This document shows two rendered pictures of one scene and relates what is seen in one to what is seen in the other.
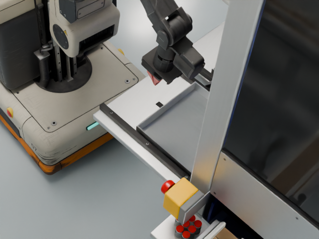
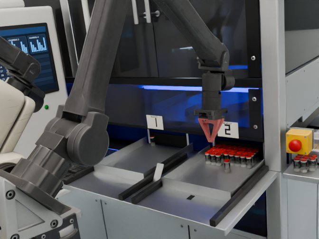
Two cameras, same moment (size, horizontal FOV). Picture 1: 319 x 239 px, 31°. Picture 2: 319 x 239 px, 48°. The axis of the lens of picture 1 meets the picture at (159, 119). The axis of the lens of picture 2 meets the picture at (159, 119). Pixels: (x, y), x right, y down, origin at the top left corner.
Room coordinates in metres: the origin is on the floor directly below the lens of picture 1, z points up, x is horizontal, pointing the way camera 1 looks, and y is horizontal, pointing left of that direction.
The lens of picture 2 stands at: (1.20, 1.05, 1.44)
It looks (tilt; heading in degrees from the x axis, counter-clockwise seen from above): 15 degrees down; 269
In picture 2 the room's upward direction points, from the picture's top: 6 degrees counter-clockwise
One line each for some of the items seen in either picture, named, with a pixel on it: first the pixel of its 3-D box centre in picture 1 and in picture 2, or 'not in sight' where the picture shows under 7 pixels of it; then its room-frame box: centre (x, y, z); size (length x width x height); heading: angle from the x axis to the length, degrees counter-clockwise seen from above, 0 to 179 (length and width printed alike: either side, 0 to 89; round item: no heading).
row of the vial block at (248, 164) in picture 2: not in sight; (229, 158); (0.93, -0.22, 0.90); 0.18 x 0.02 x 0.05; 141
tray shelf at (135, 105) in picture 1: (225, 101); (169, 176); (1.16, -0.20, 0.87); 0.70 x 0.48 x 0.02; 141
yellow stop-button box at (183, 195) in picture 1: (182, 199); (299, 141); (0.72, -0.08, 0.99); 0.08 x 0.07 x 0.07; 51
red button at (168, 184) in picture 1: (169, 188); (295, 145); (0.75, -0.05, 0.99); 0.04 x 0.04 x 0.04; 51
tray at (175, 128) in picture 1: (207, 139); (218, 169); (0.99, -0.15, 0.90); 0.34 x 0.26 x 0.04; 51
